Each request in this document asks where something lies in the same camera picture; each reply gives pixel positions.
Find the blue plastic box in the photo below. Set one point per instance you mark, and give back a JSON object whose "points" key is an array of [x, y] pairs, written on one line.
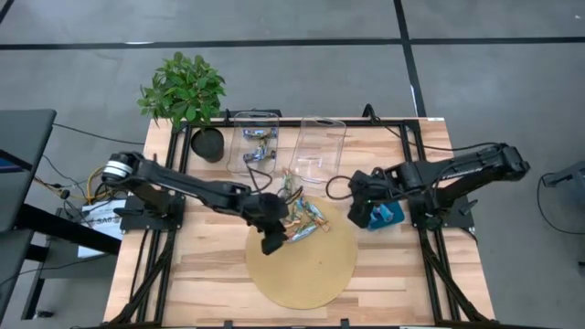
{"points": [[393, 217]]}

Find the round woven tan placemat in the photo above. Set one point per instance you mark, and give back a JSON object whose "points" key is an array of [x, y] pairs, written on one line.
{"points": [[301, 274]]}

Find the green white wrapper granola bar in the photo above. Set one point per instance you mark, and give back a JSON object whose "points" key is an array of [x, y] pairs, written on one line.
{"points": [[288, 182], [313, 213], [301, 233]]}

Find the green plant in black pot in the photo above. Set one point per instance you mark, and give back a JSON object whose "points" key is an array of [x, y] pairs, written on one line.
{"points": [[183, 91]]}

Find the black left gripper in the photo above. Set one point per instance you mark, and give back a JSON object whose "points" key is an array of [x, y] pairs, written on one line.
{"points": [[269, 212]]}

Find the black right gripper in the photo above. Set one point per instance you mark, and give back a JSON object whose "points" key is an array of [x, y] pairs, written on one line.
{"points": [[363, 189]]}

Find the blue wrapper granola bar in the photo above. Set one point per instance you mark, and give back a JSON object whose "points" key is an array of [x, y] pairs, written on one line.
{"points": [[259, 133]]}

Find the black table frame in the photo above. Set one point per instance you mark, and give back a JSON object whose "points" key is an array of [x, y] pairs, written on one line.
{"points": [[292, 122]]}

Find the purple Chewy granola bar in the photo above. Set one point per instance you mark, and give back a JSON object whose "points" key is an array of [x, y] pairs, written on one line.
{"points": [[260, 155]]}

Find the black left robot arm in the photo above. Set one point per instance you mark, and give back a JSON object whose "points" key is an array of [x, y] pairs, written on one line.
{"points": [[183, 183]]}

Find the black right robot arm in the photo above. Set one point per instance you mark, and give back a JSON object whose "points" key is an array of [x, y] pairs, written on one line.
{"points": [[457, 171]]}

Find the grey desk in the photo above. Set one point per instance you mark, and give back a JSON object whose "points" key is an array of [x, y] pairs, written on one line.
{"points": [[23, 160]]}

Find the clear plastic bin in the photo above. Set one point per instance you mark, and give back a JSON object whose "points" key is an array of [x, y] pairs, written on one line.
{"points": [[320, 155], [237, 155]]}

